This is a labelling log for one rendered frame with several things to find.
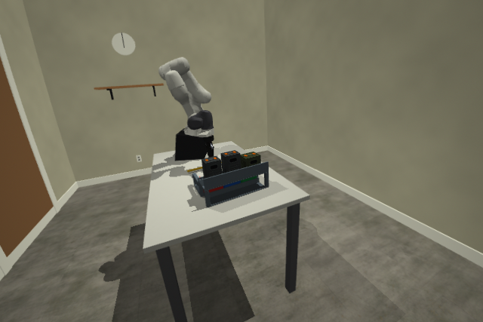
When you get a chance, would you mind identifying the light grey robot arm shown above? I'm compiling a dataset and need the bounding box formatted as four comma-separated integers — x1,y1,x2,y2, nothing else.
158,57,214,137

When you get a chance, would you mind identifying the grey metal shelf rack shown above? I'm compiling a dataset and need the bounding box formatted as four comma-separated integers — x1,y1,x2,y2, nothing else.
192,161,269,208

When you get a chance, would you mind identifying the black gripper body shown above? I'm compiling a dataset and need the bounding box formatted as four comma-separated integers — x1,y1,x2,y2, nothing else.
203,135,214,148

